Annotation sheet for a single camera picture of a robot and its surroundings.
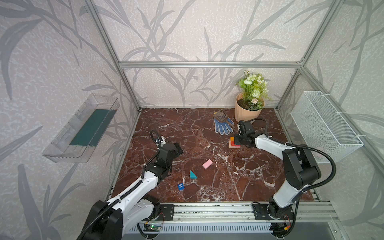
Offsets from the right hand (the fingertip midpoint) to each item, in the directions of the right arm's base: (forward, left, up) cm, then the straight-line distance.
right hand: (237, 134), depth 97 cm
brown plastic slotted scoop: (+19, +9, -3) cm, 22 cm away
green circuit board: (-50, +46, -5) cm, 68 cm away
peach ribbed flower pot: (+12, -4, +6) cm, 14 cm away
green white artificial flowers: (+18, -9, +23) cm, 30 cm away
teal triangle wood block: (-25, +29, -4) cm, 39 cm away
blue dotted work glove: (+10, +8, -6) cm, 14 cm away
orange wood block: (-3, +4, -1) cm, 5 cm away
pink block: (-7, +3, -4) cm, 8 cm away
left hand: (-10, +39, +7) cm, 41 cm away
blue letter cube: (-31, +35, -4) cm, 47 cm away
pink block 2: (-18, +20, -5) cm, 27 cm away
